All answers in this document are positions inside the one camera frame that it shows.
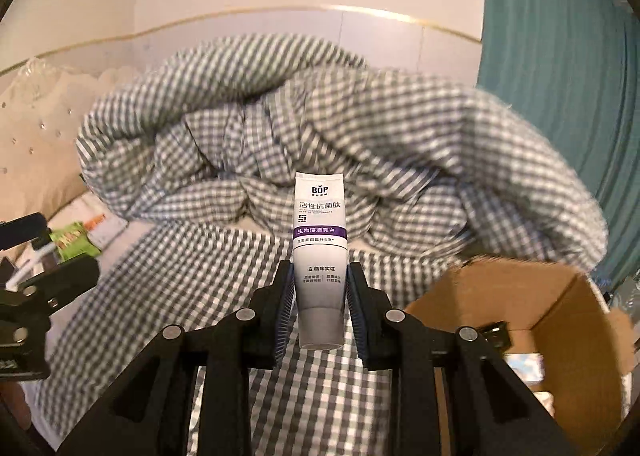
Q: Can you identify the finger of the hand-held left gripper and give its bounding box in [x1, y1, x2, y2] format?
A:
[0, 213, 51, 250]
[0, 256, 101, 323]

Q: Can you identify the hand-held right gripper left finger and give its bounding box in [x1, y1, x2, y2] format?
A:
[57, 260, 296, 456]

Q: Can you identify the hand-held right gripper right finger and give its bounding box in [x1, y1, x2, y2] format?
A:
[346, 262, 561, 456]

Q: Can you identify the white toothpaste tube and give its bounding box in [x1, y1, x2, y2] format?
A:
[291, 172, 349, 350]

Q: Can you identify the black tape roll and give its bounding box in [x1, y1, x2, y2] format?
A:
[477, 321, 512, 351]

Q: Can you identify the white and blue packet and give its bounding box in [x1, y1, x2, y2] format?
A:
[505, 353, 546, 385]

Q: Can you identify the brown cardboard box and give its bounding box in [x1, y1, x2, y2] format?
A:
[404, 256, 632, 456]

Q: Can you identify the white toothbrush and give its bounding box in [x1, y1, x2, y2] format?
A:
[7, 238, 56, 290]

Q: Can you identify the green snack bag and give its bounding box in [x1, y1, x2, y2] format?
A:
[50, 221, 101, 260]

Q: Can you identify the white paper box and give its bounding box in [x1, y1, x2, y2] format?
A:
[92, 216, 130, 247]

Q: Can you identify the cream tufted headboard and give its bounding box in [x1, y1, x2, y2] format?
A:
[0, 56, 133, 237]

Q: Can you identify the grey checked duvet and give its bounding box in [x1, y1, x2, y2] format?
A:
[75, 33, 608, 277]

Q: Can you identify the teal curtain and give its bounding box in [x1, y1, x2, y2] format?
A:
[475, 0, 640, 287]

